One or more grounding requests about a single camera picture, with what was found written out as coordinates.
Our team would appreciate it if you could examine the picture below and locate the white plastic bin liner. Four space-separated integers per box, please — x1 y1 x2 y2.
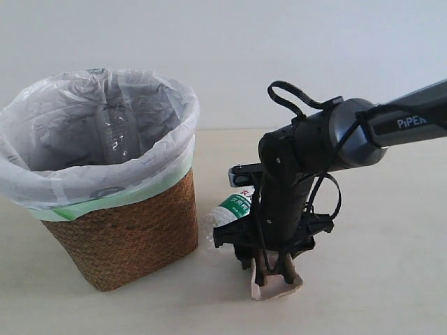
1 68 200 222

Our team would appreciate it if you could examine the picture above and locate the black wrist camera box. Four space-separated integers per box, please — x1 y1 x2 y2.
228 163 263 188

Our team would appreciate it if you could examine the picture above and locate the woven wicker waste basket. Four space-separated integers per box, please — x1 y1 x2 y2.
43 171 198 292

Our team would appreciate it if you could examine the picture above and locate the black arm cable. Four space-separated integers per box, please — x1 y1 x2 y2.
251 80 371 273

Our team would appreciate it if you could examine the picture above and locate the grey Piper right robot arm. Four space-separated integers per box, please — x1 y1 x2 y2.
213 81 446 287

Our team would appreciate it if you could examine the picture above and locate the red label cola bottle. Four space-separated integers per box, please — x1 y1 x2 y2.
95 103 140 165

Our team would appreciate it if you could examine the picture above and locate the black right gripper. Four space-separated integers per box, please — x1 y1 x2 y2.
213 169 334 286

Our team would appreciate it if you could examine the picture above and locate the brown cardboard pulp tray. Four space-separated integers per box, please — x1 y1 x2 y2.
251 258 303 301

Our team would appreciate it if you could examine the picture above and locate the green label water bottle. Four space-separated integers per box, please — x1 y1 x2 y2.
203 186 254 250

